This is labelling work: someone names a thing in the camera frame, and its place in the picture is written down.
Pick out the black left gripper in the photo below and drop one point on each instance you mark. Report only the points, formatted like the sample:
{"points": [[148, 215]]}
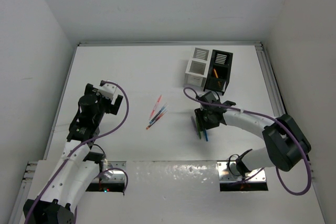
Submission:
{"points": [[90, 88]]}

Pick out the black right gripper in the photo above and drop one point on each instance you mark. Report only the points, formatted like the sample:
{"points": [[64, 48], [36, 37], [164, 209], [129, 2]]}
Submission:
{"points": [[199, 113]]}

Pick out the green pencil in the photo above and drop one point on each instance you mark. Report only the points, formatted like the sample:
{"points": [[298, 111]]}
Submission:
{"points": [[198, 129]]}

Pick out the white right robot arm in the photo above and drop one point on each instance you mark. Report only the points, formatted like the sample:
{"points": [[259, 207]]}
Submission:
{"points": [[280, 151]]}

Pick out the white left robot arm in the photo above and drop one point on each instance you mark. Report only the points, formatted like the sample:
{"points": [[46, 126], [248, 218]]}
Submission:
{"points": [[78, 166]]}

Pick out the black slotted container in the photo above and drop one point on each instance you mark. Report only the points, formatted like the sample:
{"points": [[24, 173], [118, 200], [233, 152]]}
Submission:
{"points": [[222, 62]]}

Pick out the red clear pen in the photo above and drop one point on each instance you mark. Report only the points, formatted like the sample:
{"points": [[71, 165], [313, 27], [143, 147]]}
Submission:
{"points": [[155, 106]]}

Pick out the dark blue red pen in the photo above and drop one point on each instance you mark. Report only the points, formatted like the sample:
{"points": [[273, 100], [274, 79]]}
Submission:
{"points": [[157, 119]]}

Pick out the orange tipped red pen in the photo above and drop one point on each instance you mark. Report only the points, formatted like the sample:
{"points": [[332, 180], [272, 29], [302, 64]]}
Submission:
{"points": [[155, 121]]}

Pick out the white slotted container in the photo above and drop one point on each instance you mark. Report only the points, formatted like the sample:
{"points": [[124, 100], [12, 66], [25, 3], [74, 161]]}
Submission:
{"points": [[197, 67]]}

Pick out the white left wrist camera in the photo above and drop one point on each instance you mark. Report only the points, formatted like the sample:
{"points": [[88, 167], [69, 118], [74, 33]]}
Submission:
{"points": [[106, 89]]}

